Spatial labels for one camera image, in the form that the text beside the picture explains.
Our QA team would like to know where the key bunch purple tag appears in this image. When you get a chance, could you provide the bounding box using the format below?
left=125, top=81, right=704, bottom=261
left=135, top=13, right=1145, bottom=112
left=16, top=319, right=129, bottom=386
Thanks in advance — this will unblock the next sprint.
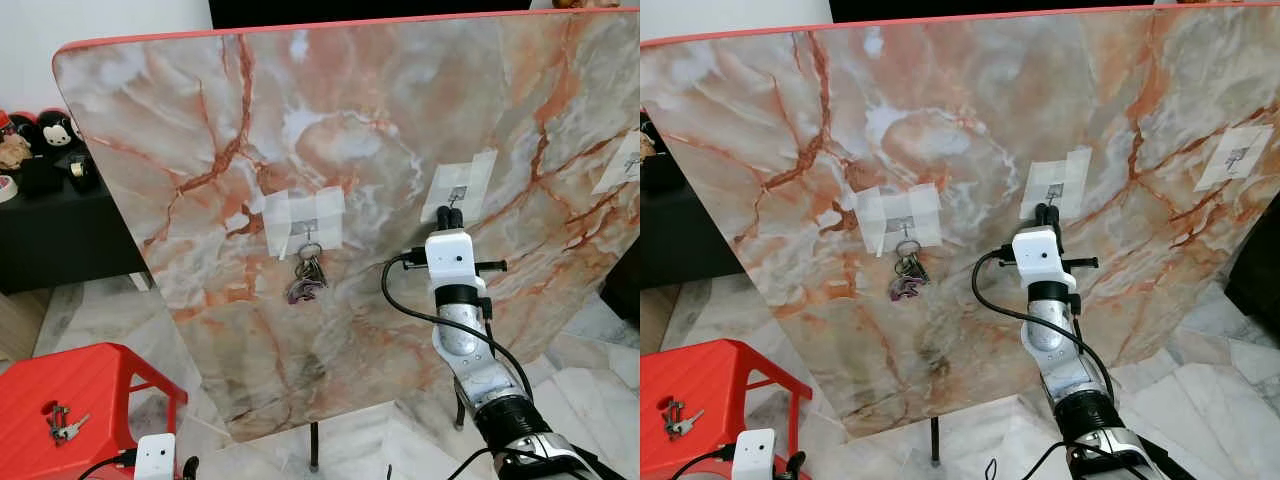
left=888, top=238, right=929, bottom=301
left=285, top=240, right=329, bottom=306

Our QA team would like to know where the red plastic stool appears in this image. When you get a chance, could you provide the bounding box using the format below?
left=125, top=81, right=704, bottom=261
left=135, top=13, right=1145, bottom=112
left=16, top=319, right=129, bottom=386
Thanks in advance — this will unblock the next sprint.
left=640, top=338, right=813, bottom=480
left=0, top=343, right=189, bottom=480

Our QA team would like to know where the marble folding table red edge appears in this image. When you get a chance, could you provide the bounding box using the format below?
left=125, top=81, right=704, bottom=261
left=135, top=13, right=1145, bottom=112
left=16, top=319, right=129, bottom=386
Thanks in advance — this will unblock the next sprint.
left=52, top=8, right=641, bottom=443
left=640, top=3, right=1280, bottom=439

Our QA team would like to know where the dark key bunch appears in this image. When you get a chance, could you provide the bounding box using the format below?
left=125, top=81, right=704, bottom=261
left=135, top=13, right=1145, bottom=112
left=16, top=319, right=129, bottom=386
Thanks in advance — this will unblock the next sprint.
left=45, top=402, right=91, bottom=444
left=660, top=398, right=706, bottom=439

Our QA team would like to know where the black television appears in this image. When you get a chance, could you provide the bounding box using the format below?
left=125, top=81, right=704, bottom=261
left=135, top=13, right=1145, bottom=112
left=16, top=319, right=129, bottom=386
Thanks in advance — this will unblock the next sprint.
left=208, top=0, right=531, bottom=29
left=828, top=0, right=1156, bottom=23

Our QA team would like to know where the black tape roll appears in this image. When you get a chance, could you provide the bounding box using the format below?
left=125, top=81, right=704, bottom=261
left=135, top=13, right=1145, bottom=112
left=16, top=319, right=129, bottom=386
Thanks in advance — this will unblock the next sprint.
left=68, top=152, right=99, bottom=193

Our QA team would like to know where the black wallet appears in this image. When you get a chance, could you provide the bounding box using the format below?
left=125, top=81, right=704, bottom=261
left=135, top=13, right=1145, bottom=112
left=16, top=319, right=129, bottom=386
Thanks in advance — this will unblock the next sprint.
left=18, top=155, right=67, bottom=198

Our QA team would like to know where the taped metal wall hook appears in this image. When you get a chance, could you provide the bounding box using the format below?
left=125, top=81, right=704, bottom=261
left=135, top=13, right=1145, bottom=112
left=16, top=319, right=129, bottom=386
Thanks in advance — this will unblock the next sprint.
left=1020, top=147, right=1094, bottom=219
left=422, top=150, right=498, bottom=223
left=1195, top=125, right=1274, bottom=193
left=857, top=183, right=943, bottom=253
left=262, top=187, right=346, bottom=256
left=593, top=130, right=641, bottom=196

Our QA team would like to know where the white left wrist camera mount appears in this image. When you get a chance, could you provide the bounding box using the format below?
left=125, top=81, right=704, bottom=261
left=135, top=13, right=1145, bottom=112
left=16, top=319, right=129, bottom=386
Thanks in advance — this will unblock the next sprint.
left=732, top=429, right=778, bottom=480
left=135, top=433, right=178, bottom=480

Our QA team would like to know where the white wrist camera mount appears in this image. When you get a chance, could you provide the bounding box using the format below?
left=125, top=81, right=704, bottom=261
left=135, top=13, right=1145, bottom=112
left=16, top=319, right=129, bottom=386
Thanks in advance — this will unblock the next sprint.
left=425, top=230, right=475, bottom=291
left=135, top=433, right=178, bottom=480
left=1012, top=227, right=1064, bottom=284
left=732, top=429, right=778, bottom=480

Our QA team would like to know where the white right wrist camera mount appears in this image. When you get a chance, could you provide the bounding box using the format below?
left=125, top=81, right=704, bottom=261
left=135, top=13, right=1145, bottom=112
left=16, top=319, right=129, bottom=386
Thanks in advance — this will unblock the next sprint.
left=1012, top=227, right=1064, bottom=284
left=425, top=230, right=475, bottom=291

